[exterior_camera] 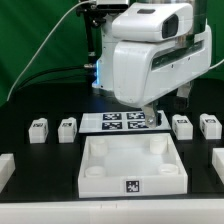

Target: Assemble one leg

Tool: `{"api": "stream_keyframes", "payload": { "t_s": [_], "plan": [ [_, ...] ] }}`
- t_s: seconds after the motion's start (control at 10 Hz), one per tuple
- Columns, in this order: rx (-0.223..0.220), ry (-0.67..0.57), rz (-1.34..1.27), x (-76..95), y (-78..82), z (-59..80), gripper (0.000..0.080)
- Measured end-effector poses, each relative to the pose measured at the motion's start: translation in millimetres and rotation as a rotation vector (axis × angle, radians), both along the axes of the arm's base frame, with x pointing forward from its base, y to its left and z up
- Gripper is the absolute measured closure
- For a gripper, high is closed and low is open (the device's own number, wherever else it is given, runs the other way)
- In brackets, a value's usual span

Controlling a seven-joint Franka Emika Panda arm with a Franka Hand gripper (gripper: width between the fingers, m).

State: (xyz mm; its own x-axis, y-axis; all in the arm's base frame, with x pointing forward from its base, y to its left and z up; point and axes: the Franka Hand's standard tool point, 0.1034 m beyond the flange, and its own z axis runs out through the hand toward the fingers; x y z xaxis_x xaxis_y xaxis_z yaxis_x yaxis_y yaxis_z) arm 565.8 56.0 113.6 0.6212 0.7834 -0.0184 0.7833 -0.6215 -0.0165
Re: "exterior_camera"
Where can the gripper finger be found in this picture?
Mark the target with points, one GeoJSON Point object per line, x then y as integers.
{"type": "Point", "coordinates": [150, 113]}
{"type": "Point", "coordinates": [181, 100]}

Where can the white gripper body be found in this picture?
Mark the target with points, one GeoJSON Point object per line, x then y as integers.
{"type": "Point", "coordinates": [137, 82]}

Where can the white square tabletop tray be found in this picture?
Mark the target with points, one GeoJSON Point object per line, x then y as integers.
{"type": "Point", "coordinates": [131, 165]}

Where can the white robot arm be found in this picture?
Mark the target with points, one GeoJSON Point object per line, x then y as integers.
{"type": "Point", "coordinates": [150, 21]}

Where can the white sheet with fiducial tags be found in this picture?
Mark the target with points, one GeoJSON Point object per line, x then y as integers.
{"type": "Point", "coordinates": [119, 122]}

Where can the white right obstacle block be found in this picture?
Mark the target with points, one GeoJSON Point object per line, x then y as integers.
{"type": "Point", "coordinates": [218, 162]}

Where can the white obstacle block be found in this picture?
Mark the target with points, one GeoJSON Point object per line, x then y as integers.
{"type": "Point", "coordinates": [218, 162]}
{"type": "Point", "coordinates": [7, 167]}

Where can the white left obstacle block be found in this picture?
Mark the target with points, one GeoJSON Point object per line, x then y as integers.
{"type": "Point", "coordinates": [7, 167]}

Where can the black camera stand post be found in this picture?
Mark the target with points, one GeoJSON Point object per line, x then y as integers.
{"type": "Point", "coordinates": [93, 18]}

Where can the overhead camera box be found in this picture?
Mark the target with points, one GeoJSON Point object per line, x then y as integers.
{"type": "Point", "coordinates": [112, 4]}

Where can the white front rail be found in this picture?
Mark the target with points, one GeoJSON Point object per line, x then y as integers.
{"type": "Point", "coordinates": [180, 211]}

